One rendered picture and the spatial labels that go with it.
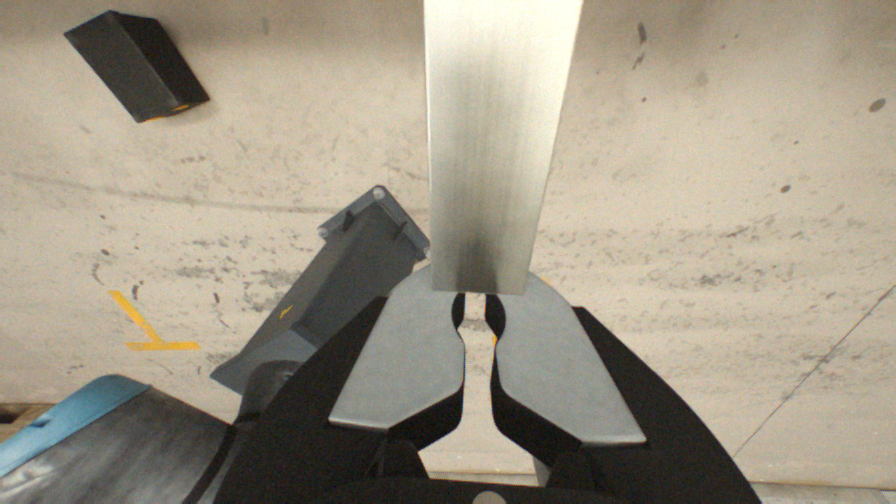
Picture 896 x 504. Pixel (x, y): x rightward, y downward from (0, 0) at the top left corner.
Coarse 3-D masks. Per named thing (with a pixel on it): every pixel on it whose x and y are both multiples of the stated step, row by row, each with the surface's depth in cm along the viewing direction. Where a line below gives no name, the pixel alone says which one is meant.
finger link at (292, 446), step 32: (352, 320) 8; (320, 352) 7; (352, 352) 7; (288, 384) 7; (320, 384) 7; (288, 416) 6; (320, 416) 6; (256, 448) 5; (288, 448) 6; (320, 448) 5; (352, 448) 6; (384, 448) 6; (224, 480) 5; (256, 480) 5; (288, 480) 5; (320, 480) 5
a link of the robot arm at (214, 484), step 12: (228, 432) 43; (240, 432) 45; (228, 444) 41; (240, 444) 42; (216, 456) 39; (228, 456) 40; (216, 468) 38; (228, 468) 39; (204, 480) 37; (216, 480) 38; (192, 492) 36; (204, 492) 37; (216, 492) 37
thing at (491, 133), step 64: (448, 0) 5; (512, 0) 5; (576, 0) 5; (448, 64) 6; (512, 64) 6; (448, 128) 7; (512, 128) 7; (448, 192) 8; (512, 192) 7; (448, 256) 9; (512, 256) 8
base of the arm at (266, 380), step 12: (276, 360) 54; (288, 360) 54; (252, 372) 56; (264, 372) 53; (276, 372) 52; (288, 372) 52; (252, 384) 52; (264, 384) 51; (276, 384) 51; (252, 396) 51; (264, 396) 50; (240, 408) 51; (252, 408) 49; (264, 408) 49; (240, 420) 48; (252, 420) 47
